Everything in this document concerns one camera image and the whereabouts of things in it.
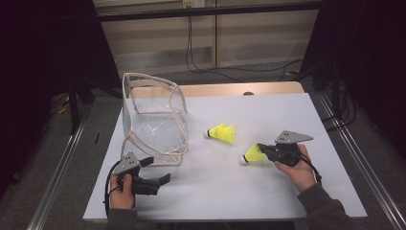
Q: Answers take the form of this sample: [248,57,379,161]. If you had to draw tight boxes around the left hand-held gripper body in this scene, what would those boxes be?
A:
[111,151,161,196]

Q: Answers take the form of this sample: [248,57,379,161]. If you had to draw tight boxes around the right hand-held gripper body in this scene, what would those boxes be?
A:
[268,129,314,168]

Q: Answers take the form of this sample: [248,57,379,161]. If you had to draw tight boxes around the yellow plastic shuttlecock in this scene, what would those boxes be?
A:
[223,124,237,145]
[204,123,228,142]
[238,143,266,166]

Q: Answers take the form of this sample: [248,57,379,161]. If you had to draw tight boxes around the clear plastic bag beige trim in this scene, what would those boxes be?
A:
[121,72,190,167]

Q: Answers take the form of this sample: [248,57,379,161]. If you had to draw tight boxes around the person's right hand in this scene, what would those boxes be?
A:
[273,143,318,195]

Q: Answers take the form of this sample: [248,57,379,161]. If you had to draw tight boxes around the person's left hand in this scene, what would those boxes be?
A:
[109,173,136,211]

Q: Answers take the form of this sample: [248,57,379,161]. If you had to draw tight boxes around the black metal stand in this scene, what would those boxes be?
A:
[65,76,123,135]

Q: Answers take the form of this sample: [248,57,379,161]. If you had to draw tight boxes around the black curtain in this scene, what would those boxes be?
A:
[0,0,123,196]
[300,0,406,161]

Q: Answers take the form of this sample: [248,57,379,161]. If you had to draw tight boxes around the black metal bar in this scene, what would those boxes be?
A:
[95,1,324,23]

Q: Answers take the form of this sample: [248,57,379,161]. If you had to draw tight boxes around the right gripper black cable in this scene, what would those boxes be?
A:
[296,152,323,186]

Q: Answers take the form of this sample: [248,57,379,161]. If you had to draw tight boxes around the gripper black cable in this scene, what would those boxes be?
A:
[102,161,124,219]
[296,152,323,186]

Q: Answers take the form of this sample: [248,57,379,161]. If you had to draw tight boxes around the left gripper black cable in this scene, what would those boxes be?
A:
[102,161,124,219]

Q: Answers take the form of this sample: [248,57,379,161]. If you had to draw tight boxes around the bundle of black cables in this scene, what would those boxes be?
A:
[322,80,358,132]

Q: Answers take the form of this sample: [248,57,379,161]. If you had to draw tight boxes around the aluminium floor rail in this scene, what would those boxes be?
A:
[319,94,406,230]
[27,104,94,230]

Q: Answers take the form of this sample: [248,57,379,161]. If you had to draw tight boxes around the yellow and black cables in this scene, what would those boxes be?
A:
[51,94,73,115]

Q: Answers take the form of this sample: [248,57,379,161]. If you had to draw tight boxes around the black striped power cable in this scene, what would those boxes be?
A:
[186,8,305,83]

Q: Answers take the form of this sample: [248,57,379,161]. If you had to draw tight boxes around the white wall socket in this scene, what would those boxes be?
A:
[182,0,206,9]

